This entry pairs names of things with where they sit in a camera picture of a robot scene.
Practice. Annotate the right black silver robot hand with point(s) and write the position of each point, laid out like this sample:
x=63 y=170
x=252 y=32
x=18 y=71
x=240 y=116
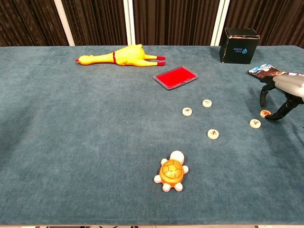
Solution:
x=292 y=88

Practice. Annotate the round wooden chess piece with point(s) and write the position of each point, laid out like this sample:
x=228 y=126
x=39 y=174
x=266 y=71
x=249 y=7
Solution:
x=213 y=134
x=254 y=123
x=207 y=103
x=263 y=113
x=187 y=111

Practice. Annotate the brown blue snack bag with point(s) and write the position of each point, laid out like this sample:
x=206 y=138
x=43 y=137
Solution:
x=261 y=70

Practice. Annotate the black cardboard box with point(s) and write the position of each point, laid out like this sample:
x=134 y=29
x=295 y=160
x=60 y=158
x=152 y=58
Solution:
x=237 y=51

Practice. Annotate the red ink pad case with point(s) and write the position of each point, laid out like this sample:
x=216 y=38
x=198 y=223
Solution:
x=174 y=78

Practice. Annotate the orange turtle toy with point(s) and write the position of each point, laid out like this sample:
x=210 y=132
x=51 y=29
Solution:
x=171 y=172

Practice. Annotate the yellow rubber chicken toy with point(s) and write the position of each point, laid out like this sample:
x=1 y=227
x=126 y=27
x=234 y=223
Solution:
x=128 y=57

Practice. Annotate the blue felt table cover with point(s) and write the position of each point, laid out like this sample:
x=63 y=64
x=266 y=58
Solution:
x=95 y=142

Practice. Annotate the white partition post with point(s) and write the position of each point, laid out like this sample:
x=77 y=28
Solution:
x=220 y=23
x=64 y=23
x=129 y=23

